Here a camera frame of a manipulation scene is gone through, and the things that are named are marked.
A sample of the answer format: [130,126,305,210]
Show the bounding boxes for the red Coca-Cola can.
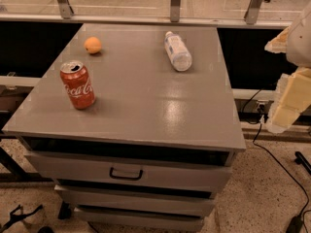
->
[60,60,95,110]

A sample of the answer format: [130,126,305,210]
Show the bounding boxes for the grey drawer cabinet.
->
[4,24,245,232]

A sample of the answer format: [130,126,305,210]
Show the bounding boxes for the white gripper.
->
[264,2,311,133]

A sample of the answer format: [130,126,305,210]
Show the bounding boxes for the clear plastic water bottle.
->
[164,31,192,72]

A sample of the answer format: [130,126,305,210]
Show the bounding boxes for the black drawer handle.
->
[109,167,144,181]

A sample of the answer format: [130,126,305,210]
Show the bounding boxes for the orange fruit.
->
[84,37,102,54]

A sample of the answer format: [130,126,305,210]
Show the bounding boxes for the black power cable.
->
[241,86,311,233]

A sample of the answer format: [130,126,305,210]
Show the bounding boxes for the metal window railing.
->
[0,0,310,28]

